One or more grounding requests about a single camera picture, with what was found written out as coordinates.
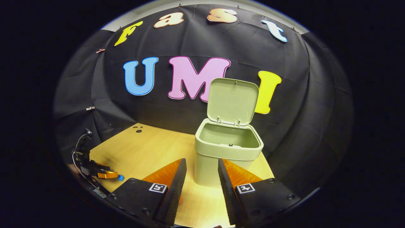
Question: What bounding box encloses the pale green desktop garbage bin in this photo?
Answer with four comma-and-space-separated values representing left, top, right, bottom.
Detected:
195, 78, 264, 188

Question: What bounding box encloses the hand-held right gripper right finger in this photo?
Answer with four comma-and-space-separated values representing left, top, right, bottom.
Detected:
217, 158, 302, 228

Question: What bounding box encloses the black backdrop cloth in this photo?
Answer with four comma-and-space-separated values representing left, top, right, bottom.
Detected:
53, 3, 354, 203

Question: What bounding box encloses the light wooden desktop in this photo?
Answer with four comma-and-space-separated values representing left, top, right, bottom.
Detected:
67, 123, 275, 228

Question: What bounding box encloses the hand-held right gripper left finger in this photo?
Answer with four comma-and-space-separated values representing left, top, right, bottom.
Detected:
104, 158, 188, 227

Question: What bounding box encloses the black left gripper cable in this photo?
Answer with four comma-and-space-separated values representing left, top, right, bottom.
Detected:
72, 128, 106, 192

